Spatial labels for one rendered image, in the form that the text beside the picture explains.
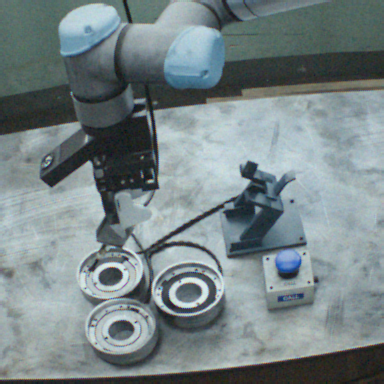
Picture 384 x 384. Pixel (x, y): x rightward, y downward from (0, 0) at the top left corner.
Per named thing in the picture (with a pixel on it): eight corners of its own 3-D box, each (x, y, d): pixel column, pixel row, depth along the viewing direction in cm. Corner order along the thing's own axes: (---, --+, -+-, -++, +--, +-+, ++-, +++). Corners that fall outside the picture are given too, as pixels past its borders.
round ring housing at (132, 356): (139, 377, 107) (133, 363, 104) (79, 353, 111) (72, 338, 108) (172, 327, 113) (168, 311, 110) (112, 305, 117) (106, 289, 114)
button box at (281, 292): (267, 310, 113) (266, 291, 109) (263, 275, 118) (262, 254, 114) (320, 302, 112) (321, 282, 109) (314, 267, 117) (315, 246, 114)
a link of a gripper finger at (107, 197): (120, 230, 104) (107, 178, 99) (109, 232, 104) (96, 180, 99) (119, 208, 108) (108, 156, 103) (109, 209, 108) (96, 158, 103)
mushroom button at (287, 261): (276, 291, 112) (275, 270, 109) (274, 270, 115) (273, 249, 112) (302, 287, 112) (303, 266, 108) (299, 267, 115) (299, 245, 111)
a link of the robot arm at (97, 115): (69, 109, 91) (73, 72, 97) (76, 137, 94) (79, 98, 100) (130, 97, 91) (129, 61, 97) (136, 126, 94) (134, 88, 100)
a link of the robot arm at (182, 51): (230, 2, 87) (145, -3, 91) (202, 50, 80) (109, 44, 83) (237, 52, 93) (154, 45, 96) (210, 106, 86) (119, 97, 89)
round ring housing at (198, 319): (238, 290, 116) (237, 273, 114) (204, 340, 110) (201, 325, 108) (178, 269, 121) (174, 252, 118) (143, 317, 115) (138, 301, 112)
